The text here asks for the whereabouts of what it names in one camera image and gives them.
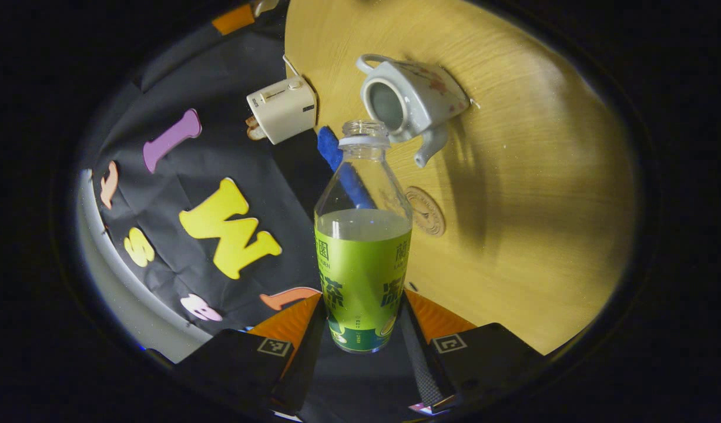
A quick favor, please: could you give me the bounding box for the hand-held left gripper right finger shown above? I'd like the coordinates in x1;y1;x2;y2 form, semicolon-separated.
398;288;545;412

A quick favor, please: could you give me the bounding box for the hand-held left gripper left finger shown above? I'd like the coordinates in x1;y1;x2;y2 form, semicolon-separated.
173;293;328;417

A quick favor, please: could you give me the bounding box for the green label water bottle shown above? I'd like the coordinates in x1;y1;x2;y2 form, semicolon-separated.
313;119;414;355

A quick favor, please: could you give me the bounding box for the round wooden coaster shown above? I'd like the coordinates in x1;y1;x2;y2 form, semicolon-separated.
404;186;447;238

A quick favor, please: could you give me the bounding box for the white ceramic teacup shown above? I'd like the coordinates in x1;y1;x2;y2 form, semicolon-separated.
355;53;472;169

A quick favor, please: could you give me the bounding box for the blue towel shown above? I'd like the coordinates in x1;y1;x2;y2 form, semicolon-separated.
317;125;377;211

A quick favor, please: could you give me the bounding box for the black backdrop cloth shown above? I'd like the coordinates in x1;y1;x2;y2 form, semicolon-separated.
78;0;361;356

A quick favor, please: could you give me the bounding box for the white toaster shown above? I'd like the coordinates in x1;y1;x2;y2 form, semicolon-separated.
246;75;318;146

